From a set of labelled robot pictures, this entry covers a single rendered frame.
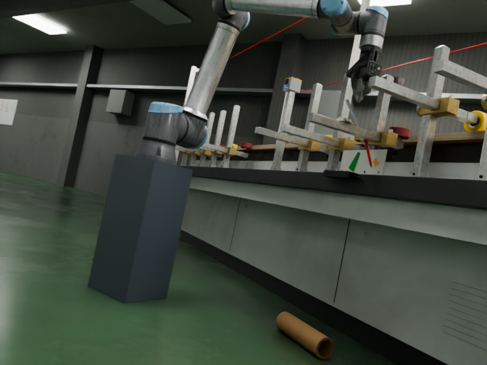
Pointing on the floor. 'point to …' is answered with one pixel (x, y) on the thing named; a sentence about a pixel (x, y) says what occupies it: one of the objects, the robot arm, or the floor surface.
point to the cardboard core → (305, 335)
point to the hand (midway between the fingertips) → (356, 99)
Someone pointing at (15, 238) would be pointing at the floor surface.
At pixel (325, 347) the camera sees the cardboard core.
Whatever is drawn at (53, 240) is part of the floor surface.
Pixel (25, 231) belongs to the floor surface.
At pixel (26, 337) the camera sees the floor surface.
